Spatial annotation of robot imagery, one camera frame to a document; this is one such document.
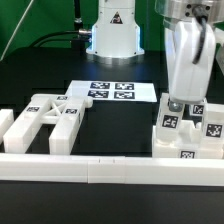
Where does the white U-shaped fence frame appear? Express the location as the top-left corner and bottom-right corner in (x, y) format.
(0, 108), (224, 187)

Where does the white cable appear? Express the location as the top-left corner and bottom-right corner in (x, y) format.
(0, 0), (36, 61)

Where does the white marker base sheet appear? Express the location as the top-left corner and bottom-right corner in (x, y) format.
(66, 80), (157, 103)

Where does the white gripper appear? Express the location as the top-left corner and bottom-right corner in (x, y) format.
(165, 19), (216, 112)

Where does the black cable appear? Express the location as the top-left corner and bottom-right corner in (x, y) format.
(29, 30), (92, 48)

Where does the white tagged cube right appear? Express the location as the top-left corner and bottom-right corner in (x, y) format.
(189, 99), (207, 117)

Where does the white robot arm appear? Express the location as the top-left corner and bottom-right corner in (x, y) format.
(87, 0), (222, 111)

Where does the black pole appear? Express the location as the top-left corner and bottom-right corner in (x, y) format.
(74, 0), (83, 30)

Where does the white chair seat block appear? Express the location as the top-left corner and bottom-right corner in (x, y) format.
(152, 120), (224, 159)

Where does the white chair back frame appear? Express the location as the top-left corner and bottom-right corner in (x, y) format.
(3, 94), (93, 155)

